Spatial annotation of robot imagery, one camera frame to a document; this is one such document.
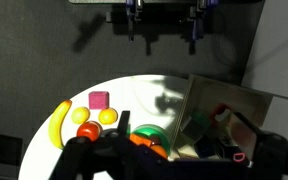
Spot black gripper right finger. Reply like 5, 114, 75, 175
229, 112, 265, 157

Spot yellow toy lemon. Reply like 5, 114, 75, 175
71, 107, 90, 124
98, 108, 118, 125

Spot orange toy fruit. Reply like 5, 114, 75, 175
151, 145, 168, 159

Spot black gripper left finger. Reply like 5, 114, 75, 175
117, 111, 130, 136

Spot red toy tomato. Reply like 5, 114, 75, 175
76, 121, 102, 141

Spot pink toy cube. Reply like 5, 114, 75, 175
88, 91, 109, 110

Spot green plastic bowl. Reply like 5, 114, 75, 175
129, 124, 170, 157

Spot purple clamp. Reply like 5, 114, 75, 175
125, 0, 143, 41
189, 0, 219, 42

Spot green toy block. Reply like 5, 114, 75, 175
180, 110, 211, 143

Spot blue toy block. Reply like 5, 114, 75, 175
194, 135, 216, 158

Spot orange toy block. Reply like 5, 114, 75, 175
129, 134, 152, 147

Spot white round table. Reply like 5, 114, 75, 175
18, 74, 192, 180

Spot wooden tray box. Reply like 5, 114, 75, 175
171, 75, 273, 158

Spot yellow toy banana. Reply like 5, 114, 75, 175
48, 100, 72, 149

